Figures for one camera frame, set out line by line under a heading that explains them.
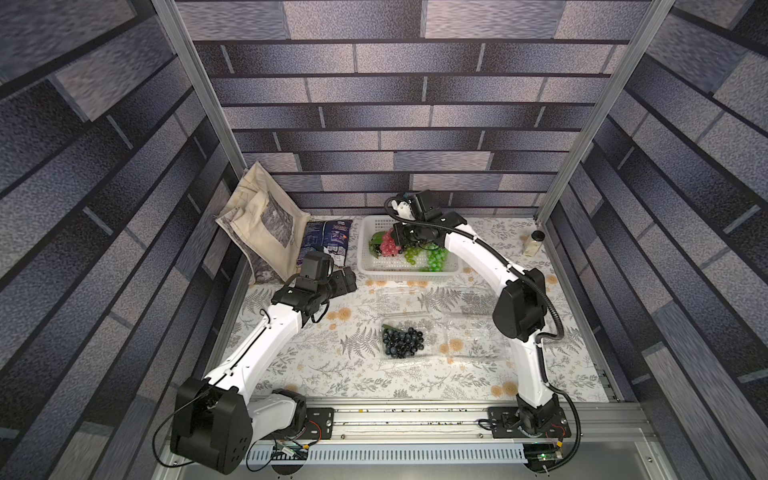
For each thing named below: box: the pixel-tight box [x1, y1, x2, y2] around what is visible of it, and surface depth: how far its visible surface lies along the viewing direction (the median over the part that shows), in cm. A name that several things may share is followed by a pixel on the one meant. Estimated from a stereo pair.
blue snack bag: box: [297, 220, 353, 266], surface depth 110 cm
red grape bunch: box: [380, 228, 403, 257], surface depth 94 cm
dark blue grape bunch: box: [382, 324, 425, 359], surface depth 85 cm
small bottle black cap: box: [524, 230, 546, 257], surface depth 106 cm
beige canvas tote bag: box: [215, 161, 310, 284], surface depth 95 cm
